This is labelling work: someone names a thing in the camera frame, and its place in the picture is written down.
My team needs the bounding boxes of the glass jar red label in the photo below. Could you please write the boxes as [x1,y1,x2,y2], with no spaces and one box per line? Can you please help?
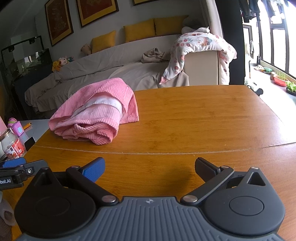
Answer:
[0,128,26,160]

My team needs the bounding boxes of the glass fish tank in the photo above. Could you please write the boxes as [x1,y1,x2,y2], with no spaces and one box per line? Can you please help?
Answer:
[0,35,54,93]

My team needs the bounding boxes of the green plant tray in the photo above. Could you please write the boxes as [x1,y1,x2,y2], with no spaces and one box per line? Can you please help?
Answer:
[286,81,296,96]

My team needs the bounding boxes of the framed red picture right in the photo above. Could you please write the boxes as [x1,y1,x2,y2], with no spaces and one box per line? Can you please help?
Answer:
[132,0,158,6]

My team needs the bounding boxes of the crumpled beige cloth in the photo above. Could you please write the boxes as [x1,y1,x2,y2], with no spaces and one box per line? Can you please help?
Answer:
[141,47,171,63]

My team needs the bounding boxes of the pink ribbed garment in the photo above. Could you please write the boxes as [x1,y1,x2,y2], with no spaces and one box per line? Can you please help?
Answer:
[49,78,139,145]

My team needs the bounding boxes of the yellow cushion right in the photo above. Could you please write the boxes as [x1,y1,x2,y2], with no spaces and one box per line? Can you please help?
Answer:
[154,15,188,36]

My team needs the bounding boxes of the red plant pot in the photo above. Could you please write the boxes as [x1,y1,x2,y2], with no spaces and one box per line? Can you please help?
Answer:
[273,74,288,87]

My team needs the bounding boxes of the beige sofa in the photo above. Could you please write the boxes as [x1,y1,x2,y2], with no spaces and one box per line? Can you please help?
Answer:
[24,34,220,113]

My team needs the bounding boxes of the pink toy bottle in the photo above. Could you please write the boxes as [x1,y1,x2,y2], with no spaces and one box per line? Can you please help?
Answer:
[7,118,29,144]

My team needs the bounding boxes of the floral blanket on sofa arm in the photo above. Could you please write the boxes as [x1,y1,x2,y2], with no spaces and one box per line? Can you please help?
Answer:
[159,28,237,85]

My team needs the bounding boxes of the framed red picture middle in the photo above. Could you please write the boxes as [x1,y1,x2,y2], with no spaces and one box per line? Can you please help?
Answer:
[76,0,119,28]

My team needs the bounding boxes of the framed red picture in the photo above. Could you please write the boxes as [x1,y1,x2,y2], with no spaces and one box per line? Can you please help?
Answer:
[76,0,119,28]
[45,0,74,46]
[132,0,158,6]

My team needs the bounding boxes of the yellow cushion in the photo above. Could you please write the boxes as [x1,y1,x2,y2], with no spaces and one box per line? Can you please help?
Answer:
[91,31,116,54]
[123,19,156,43]
[154,15,188,36]

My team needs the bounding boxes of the black window frame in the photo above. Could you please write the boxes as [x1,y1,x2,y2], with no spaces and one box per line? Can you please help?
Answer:
[240,0,296,80]

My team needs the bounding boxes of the yellow cushion left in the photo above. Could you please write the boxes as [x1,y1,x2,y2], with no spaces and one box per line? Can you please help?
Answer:
[91,31,116,54]

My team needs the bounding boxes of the stuffed toys on sofa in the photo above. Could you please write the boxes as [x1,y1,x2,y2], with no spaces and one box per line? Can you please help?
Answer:
[52,56,75,72]

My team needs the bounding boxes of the yellow cushion middle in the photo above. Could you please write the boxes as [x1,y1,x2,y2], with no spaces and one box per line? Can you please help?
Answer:
[123,19,156,43]

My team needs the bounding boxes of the person's left hand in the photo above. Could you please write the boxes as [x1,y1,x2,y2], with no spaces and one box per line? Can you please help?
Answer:
[0,191,16,241]

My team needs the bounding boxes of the framed red picture left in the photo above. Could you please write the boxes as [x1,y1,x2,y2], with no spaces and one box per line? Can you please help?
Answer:
[45,0,74,46]

